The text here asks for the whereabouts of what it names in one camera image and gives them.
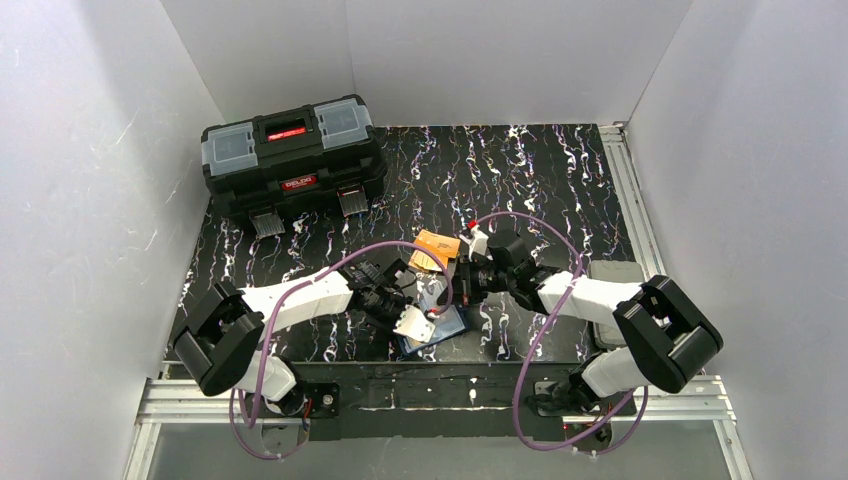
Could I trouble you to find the orange credit card stack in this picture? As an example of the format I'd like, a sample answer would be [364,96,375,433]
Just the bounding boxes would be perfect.
[408,229,460,272]

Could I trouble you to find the navy blue card holder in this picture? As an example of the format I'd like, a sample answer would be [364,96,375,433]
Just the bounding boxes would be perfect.
[399,277,471,356]

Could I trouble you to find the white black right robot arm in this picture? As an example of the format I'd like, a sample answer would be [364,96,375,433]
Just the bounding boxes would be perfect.
[440,231,724,409]

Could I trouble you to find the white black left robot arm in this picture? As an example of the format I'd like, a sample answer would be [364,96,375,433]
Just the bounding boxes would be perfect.
[169,261,435,401]

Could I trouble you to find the black red toolbox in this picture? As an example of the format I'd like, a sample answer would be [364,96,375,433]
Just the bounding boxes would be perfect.
[200,94,388,224]

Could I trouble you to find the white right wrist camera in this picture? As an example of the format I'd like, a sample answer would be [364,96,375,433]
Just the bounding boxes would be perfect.
[468,220,489,260]

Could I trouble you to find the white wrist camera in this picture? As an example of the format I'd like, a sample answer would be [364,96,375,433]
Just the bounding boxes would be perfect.
[393,305,436,343]
[468,220,489,260]

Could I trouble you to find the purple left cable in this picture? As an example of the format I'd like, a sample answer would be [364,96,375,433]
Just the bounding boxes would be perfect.
[228,241,457,462]

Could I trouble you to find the purple cable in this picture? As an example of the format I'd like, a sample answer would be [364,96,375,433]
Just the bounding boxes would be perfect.
[466,211,651,453]
[228,241,457,462]

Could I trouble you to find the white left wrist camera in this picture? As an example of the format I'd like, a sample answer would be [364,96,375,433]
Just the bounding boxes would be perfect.
[393,305,436,343]

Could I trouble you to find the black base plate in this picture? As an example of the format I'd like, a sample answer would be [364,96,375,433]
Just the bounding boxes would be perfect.
[241,362,637,443]

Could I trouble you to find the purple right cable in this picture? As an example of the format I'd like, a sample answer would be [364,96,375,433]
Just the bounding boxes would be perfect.
[466,211,651,453]

